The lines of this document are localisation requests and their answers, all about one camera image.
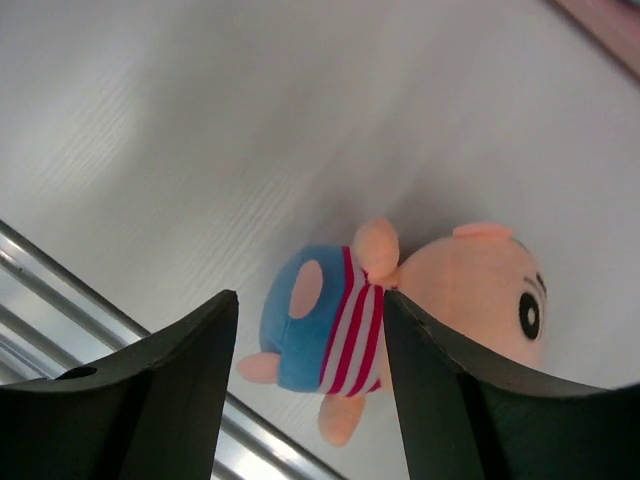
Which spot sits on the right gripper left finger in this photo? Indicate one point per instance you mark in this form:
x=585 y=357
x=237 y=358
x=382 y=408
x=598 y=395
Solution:
x=151 y=410

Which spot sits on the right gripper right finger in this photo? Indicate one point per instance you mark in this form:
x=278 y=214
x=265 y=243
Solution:
x=466 y=412

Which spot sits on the blue-hat doll plush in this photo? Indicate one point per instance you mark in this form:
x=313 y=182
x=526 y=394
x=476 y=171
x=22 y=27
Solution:
x=323 y=320

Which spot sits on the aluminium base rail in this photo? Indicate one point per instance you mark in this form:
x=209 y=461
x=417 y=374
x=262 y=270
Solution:
x=51 y=322

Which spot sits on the pink three-tier shelf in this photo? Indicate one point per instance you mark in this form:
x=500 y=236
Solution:
x=612 y=24

